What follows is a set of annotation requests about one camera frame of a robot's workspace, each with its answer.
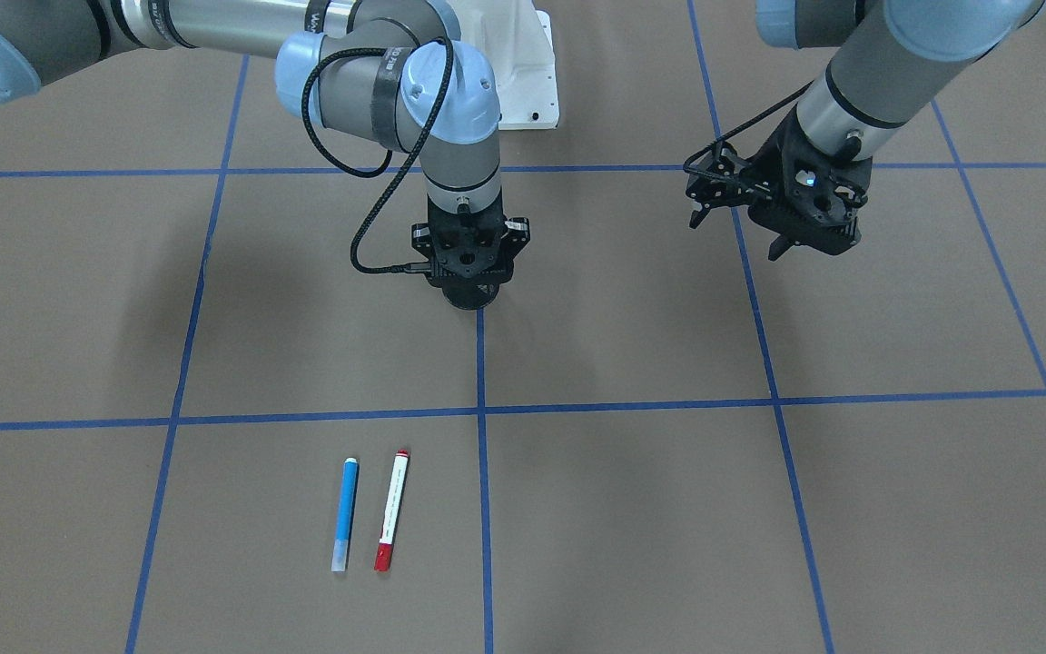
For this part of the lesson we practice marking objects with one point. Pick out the red capped white marker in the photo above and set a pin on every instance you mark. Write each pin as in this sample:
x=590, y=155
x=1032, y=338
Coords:
x=391, y=512

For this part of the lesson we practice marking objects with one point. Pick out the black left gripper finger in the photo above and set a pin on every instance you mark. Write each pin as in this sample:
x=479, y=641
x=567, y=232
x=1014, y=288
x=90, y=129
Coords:
x=698, y=215
x=781, y=245

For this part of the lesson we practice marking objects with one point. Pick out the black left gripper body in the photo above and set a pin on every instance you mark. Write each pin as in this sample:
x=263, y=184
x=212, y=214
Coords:
x=766, y=176

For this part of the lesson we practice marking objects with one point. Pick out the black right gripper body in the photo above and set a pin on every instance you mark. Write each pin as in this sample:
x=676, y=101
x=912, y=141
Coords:
x=420, y=241

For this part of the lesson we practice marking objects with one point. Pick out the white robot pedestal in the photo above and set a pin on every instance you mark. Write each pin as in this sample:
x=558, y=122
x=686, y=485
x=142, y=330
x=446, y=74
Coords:
x=517, y=40

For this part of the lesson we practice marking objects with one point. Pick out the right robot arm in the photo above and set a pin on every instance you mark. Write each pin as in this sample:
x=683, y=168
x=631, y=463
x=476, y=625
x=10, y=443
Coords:
x=395, y=73

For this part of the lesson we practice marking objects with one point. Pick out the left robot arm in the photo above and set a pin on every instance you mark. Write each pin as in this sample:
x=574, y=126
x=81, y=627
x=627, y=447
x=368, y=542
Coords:
x=891, y=58

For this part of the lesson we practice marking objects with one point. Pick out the blue marker pen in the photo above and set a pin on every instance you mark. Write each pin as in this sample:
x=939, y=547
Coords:
x=350, y=474

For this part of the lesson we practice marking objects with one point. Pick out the black mesh pen cup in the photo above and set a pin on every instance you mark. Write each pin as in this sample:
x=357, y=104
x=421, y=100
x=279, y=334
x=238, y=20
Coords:
x=470, y=297

